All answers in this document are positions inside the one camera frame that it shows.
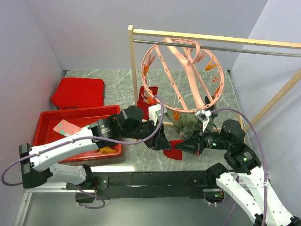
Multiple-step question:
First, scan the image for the red plastic bin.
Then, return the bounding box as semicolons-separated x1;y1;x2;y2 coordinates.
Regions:
33;105;122;163

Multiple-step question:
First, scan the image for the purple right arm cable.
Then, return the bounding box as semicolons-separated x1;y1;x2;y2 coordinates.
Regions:
210;108;269;226

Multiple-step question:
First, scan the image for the pink patterned sock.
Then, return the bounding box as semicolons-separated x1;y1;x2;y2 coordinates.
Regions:
53;120;81;137

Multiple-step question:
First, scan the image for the dark red sock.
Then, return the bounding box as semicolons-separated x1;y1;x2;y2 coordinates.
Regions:
163;140;182;161
137;86;152;120

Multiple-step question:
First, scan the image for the folded red cloth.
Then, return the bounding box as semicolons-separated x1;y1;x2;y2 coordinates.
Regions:
50;77;104;109

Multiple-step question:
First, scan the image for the olive green sock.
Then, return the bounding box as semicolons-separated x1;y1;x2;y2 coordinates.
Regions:
165;96;218;140

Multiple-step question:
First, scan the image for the pink round clip hanger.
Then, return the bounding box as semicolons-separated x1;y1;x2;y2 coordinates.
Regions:
135;37;225;113

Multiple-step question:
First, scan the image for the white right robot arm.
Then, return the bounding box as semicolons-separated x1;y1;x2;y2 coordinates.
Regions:
175;120;301;226

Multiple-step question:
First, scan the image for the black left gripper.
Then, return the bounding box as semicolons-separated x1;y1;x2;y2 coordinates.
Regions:
122;117;172;151

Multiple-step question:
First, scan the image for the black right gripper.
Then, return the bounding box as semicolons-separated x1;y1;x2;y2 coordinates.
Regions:
174;122;230;154

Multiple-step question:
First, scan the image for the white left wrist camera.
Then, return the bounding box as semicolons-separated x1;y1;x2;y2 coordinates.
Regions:
148;104;162;125

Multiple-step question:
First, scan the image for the wooden clothes rack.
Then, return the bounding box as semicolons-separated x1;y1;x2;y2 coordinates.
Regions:
127;25;301;145

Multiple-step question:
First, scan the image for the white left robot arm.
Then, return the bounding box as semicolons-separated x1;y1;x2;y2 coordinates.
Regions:
19;105;171;189

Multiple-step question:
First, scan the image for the mustard yellow sock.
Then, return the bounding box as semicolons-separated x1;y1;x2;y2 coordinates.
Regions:
93;146;117;154

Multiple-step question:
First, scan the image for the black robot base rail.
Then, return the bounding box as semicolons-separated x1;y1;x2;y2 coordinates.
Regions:
79;170;218;200

